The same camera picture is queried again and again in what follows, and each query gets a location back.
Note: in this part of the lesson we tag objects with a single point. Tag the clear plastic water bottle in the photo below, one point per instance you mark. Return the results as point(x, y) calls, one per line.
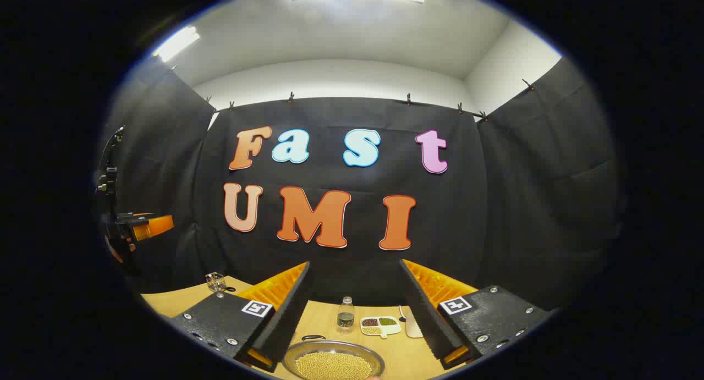
point(345, 317)

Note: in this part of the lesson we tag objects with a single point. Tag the small clear glass jar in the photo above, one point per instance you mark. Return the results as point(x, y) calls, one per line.
point(215, 282)

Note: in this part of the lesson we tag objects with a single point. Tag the green mung beans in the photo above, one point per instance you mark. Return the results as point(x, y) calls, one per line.
point(388, 321)

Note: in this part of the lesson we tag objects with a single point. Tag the small heap of soybeans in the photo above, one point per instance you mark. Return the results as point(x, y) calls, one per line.
point(372, 330)

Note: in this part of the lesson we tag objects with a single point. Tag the black backdrop cloth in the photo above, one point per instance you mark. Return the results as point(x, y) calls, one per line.
point(495, 204)

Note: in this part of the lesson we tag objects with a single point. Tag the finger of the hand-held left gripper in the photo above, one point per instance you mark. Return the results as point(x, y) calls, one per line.
point(157, 226)
point(113, 249)

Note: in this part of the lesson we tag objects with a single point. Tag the dark red beans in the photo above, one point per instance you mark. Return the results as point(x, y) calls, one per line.
point(370, 322)

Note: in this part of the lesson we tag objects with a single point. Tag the row of black cloth clips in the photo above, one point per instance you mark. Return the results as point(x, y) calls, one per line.
point(408, 99)

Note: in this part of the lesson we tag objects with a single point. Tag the white toaster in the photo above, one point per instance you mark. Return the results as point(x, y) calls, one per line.
point(412, 325)

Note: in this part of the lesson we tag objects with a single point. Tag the white divided dish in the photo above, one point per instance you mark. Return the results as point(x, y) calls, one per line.
point(391, 329)

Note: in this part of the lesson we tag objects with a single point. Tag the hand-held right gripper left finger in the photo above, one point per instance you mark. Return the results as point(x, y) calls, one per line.
point(287, 319)

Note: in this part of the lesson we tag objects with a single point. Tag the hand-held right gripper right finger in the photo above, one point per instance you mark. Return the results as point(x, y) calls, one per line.
point(428, 319)

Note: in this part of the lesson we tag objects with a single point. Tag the pile of yellow soybeans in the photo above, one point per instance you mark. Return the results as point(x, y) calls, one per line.
point(333, 366)

